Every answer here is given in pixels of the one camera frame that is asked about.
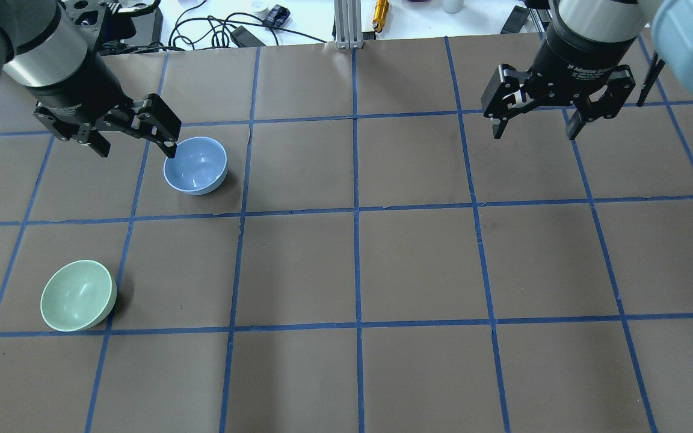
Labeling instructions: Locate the green bowl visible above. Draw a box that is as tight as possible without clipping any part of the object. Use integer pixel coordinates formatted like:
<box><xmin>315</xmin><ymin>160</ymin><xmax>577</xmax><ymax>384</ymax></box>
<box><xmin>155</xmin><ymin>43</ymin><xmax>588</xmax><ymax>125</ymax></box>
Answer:
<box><xmin>40</xmin><ymin>260</ymin><xmax>118</xmax><ymax>333</ymax></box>

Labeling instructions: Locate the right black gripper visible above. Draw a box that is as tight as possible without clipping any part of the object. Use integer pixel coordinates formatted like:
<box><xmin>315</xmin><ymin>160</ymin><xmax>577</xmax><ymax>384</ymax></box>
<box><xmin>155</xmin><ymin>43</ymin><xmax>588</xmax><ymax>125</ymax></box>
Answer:
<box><xmin>482</xmin><ymin>24</ymin><xmax>635</xmax><ymax>140</ymax></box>

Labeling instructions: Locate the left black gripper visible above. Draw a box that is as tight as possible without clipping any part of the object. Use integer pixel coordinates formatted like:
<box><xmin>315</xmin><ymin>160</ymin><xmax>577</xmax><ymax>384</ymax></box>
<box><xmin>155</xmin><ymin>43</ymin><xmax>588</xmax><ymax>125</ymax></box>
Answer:
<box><xmin>27</xmin><ymin>54</ymin><xmax>182</xmax><ymax>159</ymax></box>

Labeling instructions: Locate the black cable bundle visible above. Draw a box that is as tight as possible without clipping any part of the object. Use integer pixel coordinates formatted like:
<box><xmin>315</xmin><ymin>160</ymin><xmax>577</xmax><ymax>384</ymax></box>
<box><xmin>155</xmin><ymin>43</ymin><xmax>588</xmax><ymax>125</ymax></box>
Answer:
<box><xmin>160</xmin><ymin>0</ymin><xmax>327</xmax><ymax>51</ymax></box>

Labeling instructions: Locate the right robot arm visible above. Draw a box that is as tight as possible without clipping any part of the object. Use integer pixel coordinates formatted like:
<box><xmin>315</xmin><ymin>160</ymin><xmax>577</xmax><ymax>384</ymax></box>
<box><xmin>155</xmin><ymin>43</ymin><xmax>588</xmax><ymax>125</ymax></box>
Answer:
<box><xmin>481</xmin><ymin>1</ymin><xmax>693</xmax><ymax>140</ymax></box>

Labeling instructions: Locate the black drag chain cable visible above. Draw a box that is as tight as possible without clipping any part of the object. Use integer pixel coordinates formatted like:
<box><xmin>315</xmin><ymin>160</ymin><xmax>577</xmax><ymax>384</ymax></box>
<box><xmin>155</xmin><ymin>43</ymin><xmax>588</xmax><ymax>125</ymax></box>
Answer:
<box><xmin>636</xmin><ymin>51</ymin><xmax>666</xmax><ymax>108</ymax></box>

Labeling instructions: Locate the black flat box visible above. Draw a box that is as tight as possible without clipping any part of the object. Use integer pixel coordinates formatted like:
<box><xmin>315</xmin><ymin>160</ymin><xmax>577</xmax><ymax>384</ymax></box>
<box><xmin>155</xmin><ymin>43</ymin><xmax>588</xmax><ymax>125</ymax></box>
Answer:
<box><xmin>500</xmin><ymin>5</ymin><xmax>530</xmax><ymax>34</ymax></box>

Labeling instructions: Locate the blue bowl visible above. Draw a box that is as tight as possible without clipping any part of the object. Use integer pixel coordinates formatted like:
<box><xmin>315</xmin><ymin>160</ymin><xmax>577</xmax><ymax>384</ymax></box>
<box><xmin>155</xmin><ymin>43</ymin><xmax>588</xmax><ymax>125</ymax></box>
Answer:
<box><xmin>162</xmin><ymin>137</ymin><xmax>229</xmax><ymax>195</ymax></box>

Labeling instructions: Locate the black power adapter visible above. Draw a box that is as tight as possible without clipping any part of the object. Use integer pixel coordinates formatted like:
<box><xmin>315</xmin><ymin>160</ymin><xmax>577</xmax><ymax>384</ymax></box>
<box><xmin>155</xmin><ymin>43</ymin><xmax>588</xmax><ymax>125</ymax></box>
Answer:
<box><xmin>229</xmin><ymin>26</ymin><xmax>266</xmax><ymax>48</ymax></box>

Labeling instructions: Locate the white cup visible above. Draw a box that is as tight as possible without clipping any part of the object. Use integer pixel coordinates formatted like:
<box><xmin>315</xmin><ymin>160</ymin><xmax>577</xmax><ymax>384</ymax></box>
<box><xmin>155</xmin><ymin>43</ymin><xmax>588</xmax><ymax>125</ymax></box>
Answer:
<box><xmin>441</xmin><ymin>0</ymin><xmax>464</xmax><ymax>14</ymax></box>

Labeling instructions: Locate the aluminium frame post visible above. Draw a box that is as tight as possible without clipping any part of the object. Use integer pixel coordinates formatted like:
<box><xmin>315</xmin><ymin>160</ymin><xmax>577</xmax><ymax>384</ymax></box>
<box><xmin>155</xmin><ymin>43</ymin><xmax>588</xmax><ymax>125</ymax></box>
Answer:
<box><xmin>333</xmin><ymin>0</ymin><xmax>364</xmax><ymax>49</ymax></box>

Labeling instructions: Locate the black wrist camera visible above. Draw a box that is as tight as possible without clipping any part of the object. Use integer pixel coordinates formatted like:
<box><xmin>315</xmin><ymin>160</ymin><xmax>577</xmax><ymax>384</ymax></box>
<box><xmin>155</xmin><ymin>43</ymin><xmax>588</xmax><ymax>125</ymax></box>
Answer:
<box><xmin>58</xmin><ymin>0</ymin><xmax>162</xmax><ymax>55</ymax></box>

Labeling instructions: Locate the small blue black device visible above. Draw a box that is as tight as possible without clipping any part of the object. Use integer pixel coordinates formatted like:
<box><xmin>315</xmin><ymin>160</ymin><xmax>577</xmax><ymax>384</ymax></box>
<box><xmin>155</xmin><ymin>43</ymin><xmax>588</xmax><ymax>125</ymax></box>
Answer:
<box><xmin>262</xmin><ymin>4</ymin><xmax>291</xmax><ymax>28</ymax></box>

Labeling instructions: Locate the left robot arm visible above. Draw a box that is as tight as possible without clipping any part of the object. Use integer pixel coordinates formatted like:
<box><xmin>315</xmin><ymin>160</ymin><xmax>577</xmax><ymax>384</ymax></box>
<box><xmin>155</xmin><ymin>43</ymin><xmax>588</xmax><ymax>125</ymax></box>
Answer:
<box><xmin>0</xmin><ymin>1</ymin><xmax>182</xmax><ymax>158</ymax></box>

